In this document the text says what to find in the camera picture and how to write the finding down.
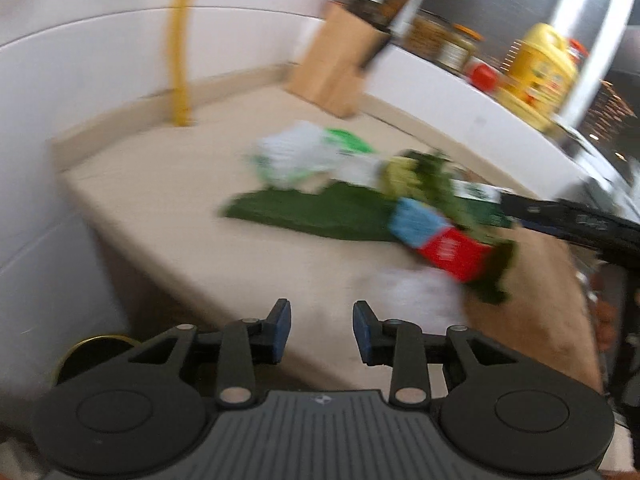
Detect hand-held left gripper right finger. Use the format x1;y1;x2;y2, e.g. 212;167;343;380
352;300;523;407

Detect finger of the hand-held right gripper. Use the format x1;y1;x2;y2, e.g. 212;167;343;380
520;215;571;236
501;193;564;219

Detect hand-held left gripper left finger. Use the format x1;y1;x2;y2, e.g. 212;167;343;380
125;298;292;407

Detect green white carton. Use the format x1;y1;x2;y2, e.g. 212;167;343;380
450;179;516;229

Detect white wrapper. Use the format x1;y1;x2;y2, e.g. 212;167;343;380
370;266;467;322

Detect blue red carton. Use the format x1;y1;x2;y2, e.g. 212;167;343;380
389;197;497;285

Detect large dark green leaf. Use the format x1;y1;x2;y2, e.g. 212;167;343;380
217;181;402;242

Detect green white plastic packet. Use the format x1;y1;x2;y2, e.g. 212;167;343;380
247;121;381;192

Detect black round bin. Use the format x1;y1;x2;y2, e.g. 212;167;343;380
51;334;144;389

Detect person's right hand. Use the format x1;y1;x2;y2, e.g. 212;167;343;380
594;299;616;357

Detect yellow oil bottle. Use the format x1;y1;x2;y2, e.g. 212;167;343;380
497;22;589;134

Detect red lid jar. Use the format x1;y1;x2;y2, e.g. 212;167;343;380
465;57;502;92

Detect glass jar of pasta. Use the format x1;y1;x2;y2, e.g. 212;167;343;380
404;12;453;59

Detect wooden knife block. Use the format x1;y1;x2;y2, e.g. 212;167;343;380
284;2;392;120

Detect yellow pipe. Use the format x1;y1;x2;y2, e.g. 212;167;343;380
162;0;203;129

